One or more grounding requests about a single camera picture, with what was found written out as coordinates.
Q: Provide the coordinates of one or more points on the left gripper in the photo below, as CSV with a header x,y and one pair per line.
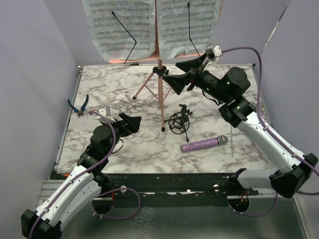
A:
x,y
132,124

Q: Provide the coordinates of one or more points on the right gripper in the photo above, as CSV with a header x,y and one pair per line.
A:
x,y
179,81

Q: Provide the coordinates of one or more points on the pink music stand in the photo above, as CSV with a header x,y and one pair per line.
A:
x,y
160,70

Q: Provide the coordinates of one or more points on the sheet music page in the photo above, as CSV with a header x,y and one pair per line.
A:
x,y
186,27
122,29

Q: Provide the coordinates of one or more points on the black microphone shock mount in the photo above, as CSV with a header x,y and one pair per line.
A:
x,y
179,122

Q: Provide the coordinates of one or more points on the purple glitter microphone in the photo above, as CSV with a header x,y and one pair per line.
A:
x,y
211,142

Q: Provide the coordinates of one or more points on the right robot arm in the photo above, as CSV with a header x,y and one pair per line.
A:
x,y
293,167

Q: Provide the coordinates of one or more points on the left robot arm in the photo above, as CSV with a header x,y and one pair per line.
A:
x,y
85,182

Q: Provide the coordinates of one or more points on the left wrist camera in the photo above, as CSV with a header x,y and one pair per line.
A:
x,y
105,111

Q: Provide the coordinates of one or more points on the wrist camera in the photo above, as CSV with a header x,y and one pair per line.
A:
x,y
105,111
213,53

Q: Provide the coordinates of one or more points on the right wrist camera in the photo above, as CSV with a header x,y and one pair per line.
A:
x,y
213,53

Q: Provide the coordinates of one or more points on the yellow handled screwdriver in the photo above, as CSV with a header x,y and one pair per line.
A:
x,y
231,134

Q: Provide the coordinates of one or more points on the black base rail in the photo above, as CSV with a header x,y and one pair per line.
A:
x,y
174,190

